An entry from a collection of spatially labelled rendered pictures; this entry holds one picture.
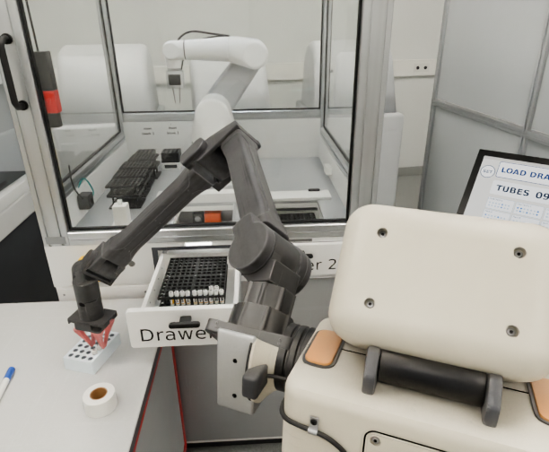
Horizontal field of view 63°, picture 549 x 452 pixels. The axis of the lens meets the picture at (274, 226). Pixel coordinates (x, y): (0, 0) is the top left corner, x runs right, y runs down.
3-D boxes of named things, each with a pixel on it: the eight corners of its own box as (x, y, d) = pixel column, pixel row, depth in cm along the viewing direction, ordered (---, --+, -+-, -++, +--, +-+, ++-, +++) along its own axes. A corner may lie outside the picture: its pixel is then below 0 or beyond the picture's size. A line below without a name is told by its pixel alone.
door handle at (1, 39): (21, 113, 116) (1, 33, 108) (10, 113, 116) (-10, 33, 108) (29, 109, 120) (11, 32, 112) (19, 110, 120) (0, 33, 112)
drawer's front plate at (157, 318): (246, 343, 114) (244, 307, 110) (131, 348, 113) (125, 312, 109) (246, 338, 116) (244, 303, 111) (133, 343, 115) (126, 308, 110)
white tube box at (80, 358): (94, 375, 113) (91, 362, 111) (65, 369, 115) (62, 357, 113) (121, 343, 124) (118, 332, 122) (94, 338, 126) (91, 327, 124)
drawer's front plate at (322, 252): (344, 273, 145) (345, 243, 140) (254, 277, 144) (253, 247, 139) (343, 271, 146) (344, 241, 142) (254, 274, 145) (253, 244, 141)
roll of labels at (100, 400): (101, 422, 99) (98, 409, 98) (78, 412, 102) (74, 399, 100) (124, 400, 105) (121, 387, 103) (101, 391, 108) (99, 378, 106)
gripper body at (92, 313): (83, 310, 117) (78, 286, 114) (118, 316, 115) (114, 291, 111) (67, 325, 111) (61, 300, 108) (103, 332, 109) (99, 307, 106)
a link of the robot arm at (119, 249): (203, 145, 91) (240, 175, 97) (201, 132, 95) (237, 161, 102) (76, 269, 104) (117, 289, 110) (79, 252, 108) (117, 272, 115)
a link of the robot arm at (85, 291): (72, 284, 104) (98, 278, 106) (70, 270, 109) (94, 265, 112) (77, 308, 107) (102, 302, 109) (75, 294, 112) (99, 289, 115)
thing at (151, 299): (239, 334, 115) (239, 314, 113) (138, 338, 114) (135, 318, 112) (241, 258, 152) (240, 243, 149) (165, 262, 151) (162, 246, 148)
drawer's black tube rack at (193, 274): (225, 315, 122) (223, 295, 120) (160, 317, 122) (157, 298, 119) (228, 273, 143) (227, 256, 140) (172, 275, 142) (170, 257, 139)
